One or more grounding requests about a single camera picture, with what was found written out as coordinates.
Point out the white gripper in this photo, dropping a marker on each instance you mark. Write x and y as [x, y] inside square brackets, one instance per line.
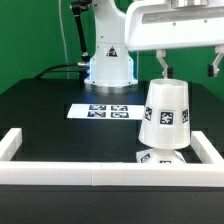
[165, 24]

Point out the white lamp shade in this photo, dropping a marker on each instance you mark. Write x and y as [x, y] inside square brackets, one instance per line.
[166, 118]

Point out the white lamp base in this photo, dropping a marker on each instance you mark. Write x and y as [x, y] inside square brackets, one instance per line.
[160, 156]

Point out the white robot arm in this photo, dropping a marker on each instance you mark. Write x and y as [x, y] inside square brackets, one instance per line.
[111, 65]

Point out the white marker sheet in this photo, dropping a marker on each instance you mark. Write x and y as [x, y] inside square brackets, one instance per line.
[106, 111]

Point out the white U-shaped fence frame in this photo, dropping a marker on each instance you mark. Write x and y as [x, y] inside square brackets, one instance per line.
[208, 173]

